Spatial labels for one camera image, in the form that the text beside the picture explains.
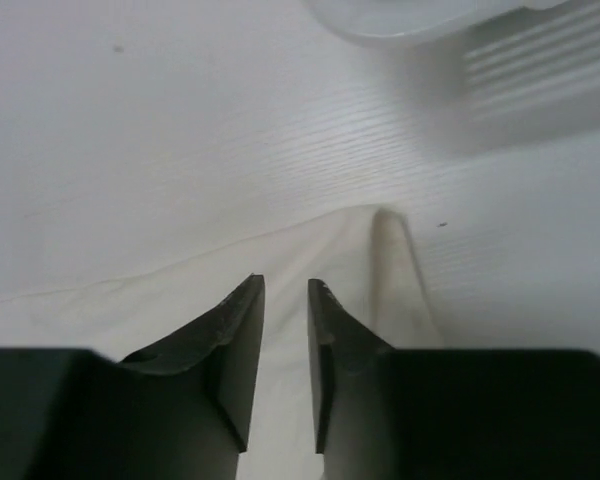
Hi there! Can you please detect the white plastic basket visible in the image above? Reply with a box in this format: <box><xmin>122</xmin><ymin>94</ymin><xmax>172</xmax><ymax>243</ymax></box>
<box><xmin>299</xmin><ymin>0</ymin><xmax>581</xmax><ymax>49</ymax></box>

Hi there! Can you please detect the white t-shirt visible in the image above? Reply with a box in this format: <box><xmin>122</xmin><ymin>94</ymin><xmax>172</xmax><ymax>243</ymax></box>
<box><xmin>0</xmin><ymin>205</ymin><xmax>444</xmax><ymax>479</ymax></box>

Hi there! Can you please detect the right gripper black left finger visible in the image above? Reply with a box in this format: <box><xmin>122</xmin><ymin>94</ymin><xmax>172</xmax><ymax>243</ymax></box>
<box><xmin>0</xmin><ymin>275</ymin><xmax>265</xmax><ymax>479</ymax></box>

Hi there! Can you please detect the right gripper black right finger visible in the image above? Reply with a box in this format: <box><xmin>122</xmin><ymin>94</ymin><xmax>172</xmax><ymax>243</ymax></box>
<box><xmin>308</xmin><ymin>279</ymin><xmax>600</xmax><ymax>479</ymax></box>

